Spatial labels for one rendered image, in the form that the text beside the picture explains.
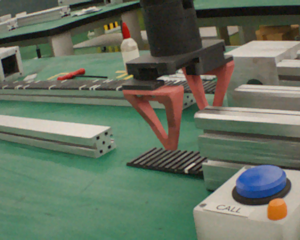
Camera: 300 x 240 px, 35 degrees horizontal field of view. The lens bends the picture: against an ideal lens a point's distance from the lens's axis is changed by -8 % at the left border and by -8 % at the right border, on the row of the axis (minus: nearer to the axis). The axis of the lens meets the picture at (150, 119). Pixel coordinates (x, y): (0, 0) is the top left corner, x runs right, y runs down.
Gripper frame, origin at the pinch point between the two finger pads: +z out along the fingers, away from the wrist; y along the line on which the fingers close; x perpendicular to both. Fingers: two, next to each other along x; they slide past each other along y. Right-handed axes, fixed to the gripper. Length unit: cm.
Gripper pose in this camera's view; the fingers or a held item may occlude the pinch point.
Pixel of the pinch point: (191, 129)
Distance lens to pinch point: 56.9
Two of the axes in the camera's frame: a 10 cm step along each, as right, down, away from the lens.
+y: 6.4, -3.5, 6.8
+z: 1.9, 9.3, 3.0
